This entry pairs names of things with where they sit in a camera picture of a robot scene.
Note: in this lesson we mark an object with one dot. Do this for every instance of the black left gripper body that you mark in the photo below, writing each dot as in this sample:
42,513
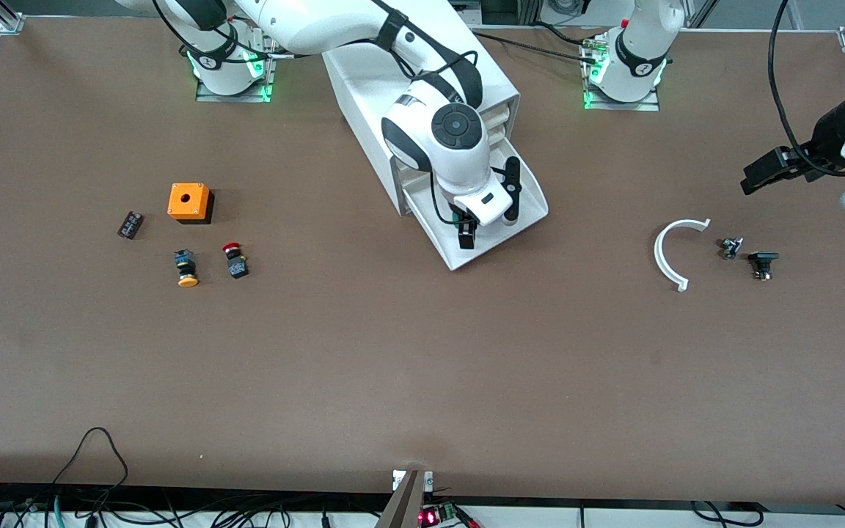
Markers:
823,139

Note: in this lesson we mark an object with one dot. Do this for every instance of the white drawer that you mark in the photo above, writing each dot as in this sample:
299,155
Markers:
488,246

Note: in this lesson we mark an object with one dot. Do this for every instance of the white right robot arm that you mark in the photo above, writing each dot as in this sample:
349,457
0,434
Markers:
320,22

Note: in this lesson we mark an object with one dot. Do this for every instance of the white drawer cabinet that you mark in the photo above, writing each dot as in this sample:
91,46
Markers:
364,95

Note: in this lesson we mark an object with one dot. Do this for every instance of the white curved plastic arc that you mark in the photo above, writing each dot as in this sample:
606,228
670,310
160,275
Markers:
658,253

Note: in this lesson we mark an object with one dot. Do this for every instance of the electronics board with red light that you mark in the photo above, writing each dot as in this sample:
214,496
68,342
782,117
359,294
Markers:
430,517

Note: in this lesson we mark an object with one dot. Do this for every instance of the small dark rectangular block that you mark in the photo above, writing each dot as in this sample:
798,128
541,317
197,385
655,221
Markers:
130,224

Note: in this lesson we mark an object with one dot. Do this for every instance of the small grey black switch part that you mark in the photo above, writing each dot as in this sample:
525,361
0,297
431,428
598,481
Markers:
730,248

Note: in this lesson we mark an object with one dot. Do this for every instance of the black push button switch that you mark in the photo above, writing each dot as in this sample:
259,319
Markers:
763,258

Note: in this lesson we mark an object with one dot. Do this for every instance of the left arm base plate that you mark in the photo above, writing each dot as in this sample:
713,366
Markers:
620,106

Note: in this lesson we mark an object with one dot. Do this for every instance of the red push button switch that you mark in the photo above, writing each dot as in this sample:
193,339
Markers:
236,265

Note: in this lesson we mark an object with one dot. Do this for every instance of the aluminium camera post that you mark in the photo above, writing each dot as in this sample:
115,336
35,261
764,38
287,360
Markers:
408,499

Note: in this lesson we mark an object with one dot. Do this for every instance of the orange button enclosure box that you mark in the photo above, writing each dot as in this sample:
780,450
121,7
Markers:
199,202

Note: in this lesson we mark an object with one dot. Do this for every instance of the yellow push button switch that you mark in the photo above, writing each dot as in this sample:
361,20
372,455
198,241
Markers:
186,265

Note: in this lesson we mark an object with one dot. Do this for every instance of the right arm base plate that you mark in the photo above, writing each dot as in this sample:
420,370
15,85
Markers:
206,95

